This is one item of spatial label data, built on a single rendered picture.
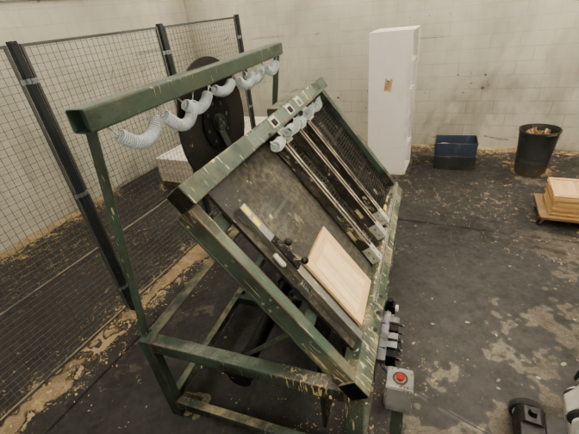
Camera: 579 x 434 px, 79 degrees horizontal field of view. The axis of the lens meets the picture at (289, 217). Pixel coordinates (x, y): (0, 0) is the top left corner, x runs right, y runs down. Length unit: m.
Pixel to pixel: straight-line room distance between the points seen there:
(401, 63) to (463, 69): 1.63
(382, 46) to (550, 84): 2.78
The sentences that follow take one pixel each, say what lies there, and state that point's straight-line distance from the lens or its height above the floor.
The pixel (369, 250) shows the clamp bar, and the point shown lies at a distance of 2.41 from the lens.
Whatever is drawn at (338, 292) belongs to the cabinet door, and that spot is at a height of 1.07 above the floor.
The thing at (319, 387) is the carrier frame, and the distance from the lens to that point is 1.98.
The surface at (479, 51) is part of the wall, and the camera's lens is 6.73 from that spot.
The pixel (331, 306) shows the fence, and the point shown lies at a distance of 1.87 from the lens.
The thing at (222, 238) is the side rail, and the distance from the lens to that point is 1.50.
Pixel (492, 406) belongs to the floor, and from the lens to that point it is 3.02.
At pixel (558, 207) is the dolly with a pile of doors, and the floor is 0.28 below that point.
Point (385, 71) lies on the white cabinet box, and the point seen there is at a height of 1.55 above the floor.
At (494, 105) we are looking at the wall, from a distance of 6.90.
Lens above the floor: 2.44
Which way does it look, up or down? 31 degrees down
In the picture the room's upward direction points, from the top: 7 degrees counter-clockwise
